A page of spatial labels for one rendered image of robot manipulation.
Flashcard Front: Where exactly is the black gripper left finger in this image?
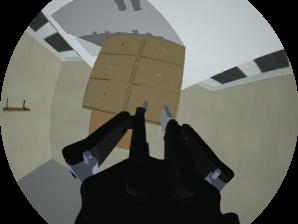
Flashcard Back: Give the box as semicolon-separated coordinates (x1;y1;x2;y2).
62;101;154;198

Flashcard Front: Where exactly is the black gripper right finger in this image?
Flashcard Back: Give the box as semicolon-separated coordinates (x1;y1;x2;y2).
160;105;234;199

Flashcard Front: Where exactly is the tan wooden drawer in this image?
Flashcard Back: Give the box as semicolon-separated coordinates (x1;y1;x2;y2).
140;38;184;67
84;80;129;114
101;36;144;57
91;55;137;84
133;58;182;94
126;86;178;123

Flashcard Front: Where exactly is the brown chest of drawers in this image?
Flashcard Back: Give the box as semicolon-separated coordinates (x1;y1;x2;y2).
82;36;186;120

